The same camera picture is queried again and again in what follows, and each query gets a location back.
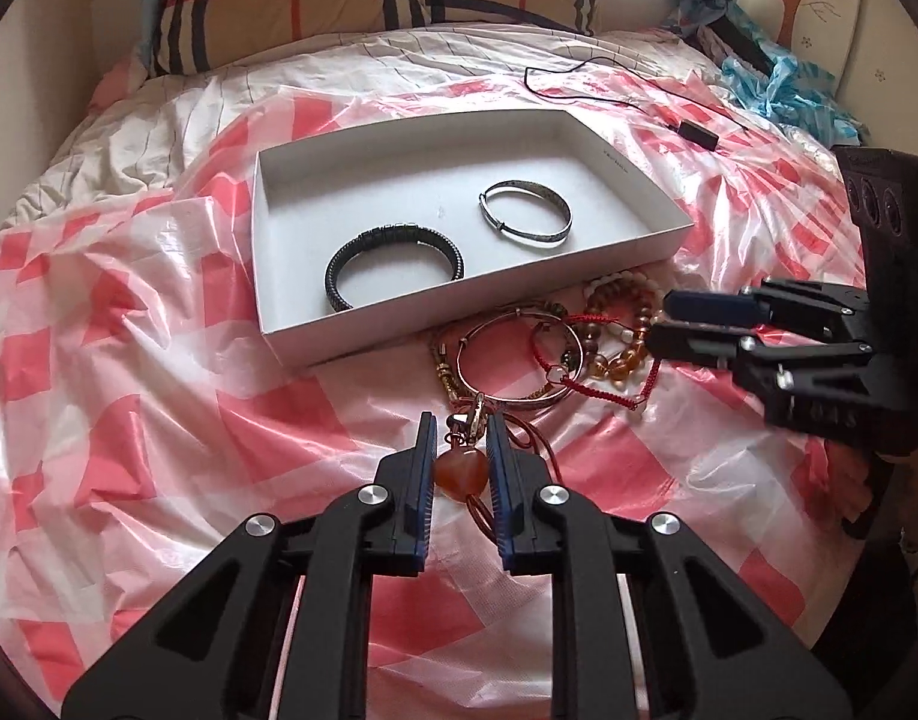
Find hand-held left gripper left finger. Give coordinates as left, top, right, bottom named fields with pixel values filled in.
left=61, top=411, right=439, bottom=720

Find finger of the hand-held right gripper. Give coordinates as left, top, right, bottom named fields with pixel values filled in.
left=663, top=277, right=872, bottom=340
left=645, top=319, right=880, bottom=432

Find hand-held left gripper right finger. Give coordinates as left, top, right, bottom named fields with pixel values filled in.
left=486, top=414, right=854, bottom=720

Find orange pendant cord necklace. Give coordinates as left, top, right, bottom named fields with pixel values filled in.
left=440, top=412, right=569, bottom=541

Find amber bead bracelet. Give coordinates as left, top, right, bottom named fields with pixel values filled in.
left=583, top=307, right=655, bottom=385

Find gold chain bracelet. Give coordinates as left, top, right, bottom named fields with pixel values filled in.
left=429, top=330, right=490, bottom=425

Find pink bead bracelet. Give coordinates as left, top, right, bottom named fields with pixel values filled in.
left=583, top=270, right=666, bottom=331

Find thin hinged metal bangle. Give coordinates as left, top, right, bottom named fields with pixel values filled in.
left=459, top=313, right=587, bottom=412

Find red string bracelet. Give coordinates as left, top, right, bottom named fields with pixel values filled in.
left=530, top=307, right=662, bottom=412

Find white cardboard box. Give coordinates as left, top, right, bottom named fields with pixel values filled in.
left=250, top=109, right=694, bottom=370

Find engraved silver bangle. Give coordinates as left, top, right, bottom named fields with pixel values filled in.
left=478, top=180, right=574, bottom=247

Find blue plastic bag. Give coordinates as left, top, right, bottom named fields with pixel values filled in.
left=718, top=4, right=872, bottom=143

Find red checkered plastic sheet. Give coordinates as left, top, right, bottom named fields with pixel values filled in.
left=0, top=75, right=917, bottom=720

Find white striped blanket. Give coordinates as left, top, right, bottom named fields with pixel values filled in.
left=1, top=22, right=730, bottom=230

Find plaid pillow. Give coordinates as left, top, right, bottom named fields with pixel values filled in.
left=140, top=0, right=604, bottom=80

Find black cable with adapter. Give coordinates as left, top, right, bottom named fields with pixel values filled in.
left=524, top=56, right=760, bottom=152

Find black braided bracelet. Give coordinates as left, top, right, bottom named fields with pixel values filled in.
left=325, top=223, right=464, bottom=314

